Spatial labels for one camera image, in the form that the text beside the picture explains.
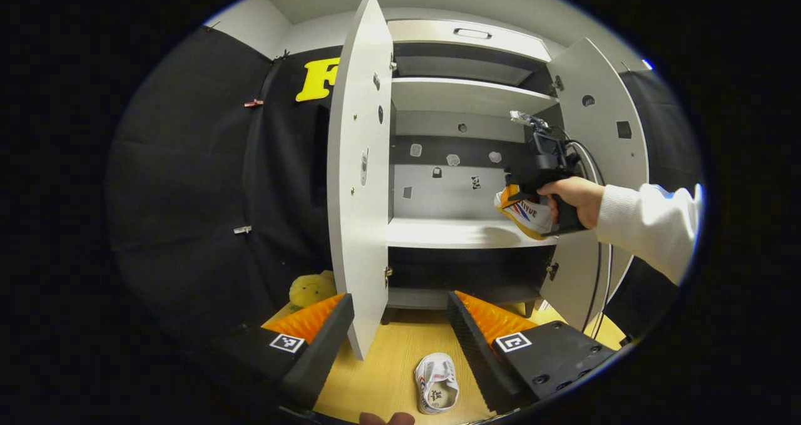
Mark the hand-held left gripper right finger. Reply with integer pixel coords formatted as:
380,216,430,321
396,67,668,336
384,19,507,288
446,290,617,414

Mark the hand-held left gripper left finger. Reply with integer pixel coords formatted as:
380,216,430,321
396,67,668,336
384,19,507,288
207,292,355,411

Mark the white canvas shoe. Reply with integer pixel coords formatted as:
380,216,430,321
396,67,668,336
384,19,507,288
414,352,460,415
493,186,559,241

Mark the white shoe cabinet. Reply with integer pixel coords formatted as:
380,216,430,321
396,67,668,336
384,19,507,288
382,18,561,325

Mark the white cabinet door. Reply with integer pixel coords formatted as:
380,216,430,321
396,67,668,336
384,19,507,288
327,0,395,361
541,37,650,333

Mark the yellow plush toy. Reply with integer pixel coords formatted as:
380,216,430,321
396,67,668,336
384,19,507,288
288,270,339,312

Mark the black backdrop cloth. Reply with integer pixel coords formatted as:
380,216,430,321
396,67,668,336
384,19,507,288
616,68,705,341
106,24,342,351

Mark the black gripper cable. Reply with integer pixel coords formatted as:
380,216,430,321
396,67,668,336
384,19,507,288
563,138,615,341

